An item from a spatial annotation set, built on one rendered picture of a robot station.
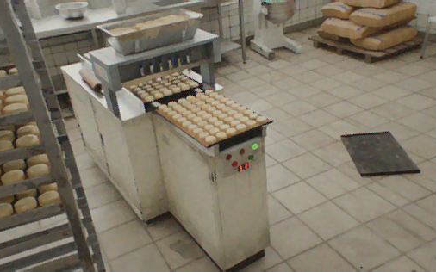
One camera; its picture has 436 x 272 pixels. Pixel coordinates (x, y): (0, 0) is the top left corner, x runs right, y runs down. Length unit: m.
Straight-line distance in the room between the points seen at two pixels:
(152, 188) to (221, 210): 0.73
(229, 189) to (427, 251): 1.24
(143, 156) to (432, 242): 1.78
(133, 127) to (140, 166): 0.27
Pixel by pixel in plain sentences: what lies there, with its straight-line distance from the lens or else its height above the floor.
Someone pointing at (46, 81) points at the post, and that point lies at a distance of 1.59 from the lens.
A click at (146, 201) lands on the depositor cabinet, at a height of 0.23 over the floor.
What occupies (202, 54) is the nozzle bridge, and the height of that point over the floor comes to 1.06.
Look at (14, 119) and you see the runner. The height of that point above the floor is 1.50.
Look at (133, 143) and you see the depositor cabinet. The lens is 2.74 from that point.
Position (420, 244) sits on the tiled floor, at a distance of 3.00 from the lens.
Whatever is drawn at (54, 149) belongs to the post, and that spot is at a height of 1.42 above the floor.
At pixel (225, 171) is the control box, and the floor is 0.74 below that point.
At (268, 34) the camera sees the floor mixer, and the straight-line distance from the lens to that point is 6.26.
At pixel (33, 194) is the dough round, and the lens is 1.39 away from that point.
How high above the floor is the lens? 1.93
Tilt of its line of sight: 28 degrees down
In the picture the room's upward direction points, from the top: 6 degrees counter-clockwise
